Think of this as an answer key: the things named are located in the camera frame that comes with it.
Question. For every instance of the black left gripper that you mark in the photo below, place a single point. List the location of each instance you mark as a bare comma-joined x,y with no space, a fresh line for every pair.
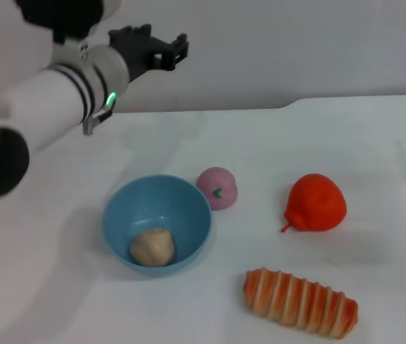
134,53

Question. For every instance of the blue bowl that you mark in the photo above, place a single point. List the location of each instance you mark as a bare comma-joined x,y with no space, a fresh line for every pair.
156,218

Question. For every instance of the beige potato toy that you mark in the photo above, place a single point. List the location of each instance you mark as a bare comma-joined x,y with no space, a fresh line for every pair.
152,247

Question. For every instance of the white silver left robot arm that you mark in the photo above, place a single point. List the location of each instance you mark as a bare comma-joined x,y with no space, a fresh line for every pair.
45,104

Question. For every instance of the pink peach bun toy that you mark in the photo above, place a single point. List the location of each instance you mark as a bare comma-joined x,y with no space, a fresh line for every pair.
220,191

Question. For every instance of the orange striped bread loaf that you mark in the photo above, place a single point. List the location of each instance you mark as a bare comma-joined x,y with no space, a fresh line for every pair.
299,302

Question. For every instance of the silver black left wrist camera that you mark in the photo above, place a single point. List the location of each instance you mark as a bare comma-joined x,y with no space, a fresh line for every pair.
59,16

